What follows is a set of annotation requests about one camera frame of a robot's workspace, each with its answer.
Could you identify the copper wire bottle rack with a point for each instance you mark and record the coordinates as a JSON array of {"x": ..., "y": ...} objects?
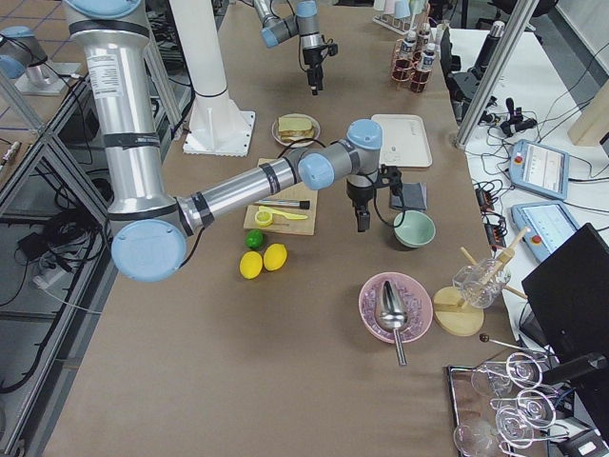
[{"x": 413, "y": 59}]

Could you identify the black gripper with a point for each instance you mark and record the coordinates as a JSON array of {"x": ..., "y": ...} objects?
[
  {"x": 312, "y": 59},
  {"x": 358, "y": 194}
]

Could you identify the left yellow lemon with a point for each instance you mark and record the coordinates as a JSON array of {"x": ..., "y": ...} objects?
[{"x": 251, "y": 265}]

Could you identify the white serving tray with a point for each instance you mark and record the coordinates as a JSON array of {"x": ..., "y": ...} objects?
[{"x": 405, "y": 143}]

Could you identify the green ceramic bowl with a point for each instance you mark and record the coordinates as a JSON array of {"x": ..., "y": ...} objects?
[{"x": 414, "y": 229}]

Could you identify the bread slice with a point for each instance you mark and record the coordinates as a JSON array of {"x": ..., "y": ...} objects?
[{"x": 292, "y": 125}]

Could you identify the white sandwich plate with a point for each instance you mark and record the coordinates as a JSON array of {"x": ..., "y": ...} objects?
[{"x": 298, "y": 139}]

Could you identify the upper teach pendant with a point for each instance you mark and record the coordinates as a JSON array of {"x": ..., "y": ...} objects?
[{"x": 540, "y": 169}]

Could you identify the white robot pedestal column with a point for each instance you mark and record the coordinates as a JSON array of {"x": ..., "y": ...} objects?
[{"x": 216, "y": 125}]

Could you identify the lower teach pendant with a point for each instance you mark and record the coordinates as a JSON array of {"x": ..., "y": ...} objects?
[{"x": 550, "y": 223}]

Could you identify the aluminium frame post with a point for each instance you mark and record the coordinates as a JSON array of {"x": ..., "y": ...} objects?
[{"x": 474, "y": 87}]

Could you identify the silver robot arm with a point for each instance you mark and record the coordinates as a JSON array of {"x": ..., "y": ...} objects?
[
  {"x": 304, "y": 23},
  {"x": 149, "y": 225}
]

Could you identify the pink bowl with ice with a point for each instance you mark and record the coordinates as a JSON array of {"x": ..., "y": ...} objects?
[{"x": 399, "y": 293}]

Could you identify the yellow lemon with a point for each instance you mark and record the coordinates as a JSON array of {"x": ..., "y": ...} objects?
[
  {"x": 251, "y": 265},
  {"x": 275, "y": 257}
]

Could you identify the halved lemon slice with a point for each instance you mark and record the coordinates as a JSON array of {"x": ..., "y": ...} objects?
[{"x": 263, "y": 218}]

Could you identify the metal straw with black tip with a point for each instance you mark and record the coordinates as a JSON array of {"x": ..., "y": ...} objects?
[{"x": 280, "y": 203}]

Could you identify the right yellow lemon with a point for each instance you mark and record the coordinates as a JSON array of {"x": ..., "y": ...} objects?
[{"x": 275, "y": 257}]

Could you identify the metal tray with glasses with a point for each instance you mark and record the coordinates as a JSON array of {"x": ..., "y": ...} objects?
[{"x": 503, "y": 408}]

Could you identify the grey folded cloth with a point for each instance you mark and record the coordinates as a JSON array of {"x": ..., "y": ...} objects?
[{"x": 413, "y": 197}]

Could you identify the green lime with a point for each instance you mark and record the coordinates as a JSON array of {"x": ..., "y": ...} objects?
[{"x": 254, "y": 239}]

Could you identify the metal ice scoop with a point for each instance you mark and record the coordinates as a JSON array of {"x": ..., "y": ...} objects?
[{"x": 390, "y": 315}]

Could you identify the clear glass mug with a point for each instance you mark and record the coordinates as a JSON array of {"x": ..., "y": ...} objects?
[{"x": 476, "y": 284}]

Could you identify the black monitor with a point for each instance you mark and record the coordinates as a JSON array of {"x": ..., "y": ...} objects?
[{"x": 568, "y": 293}]

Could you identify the yellow plastic knife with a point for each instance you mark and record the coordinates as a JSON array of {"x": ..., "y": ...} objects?
[{"x": 285, "y": 214}]

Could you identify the teach pendant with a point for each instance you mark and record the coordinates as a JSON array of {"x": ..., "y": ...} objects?
[
  {"x": 550, "y": 223},
  {"x": 540, "y": 169}
]

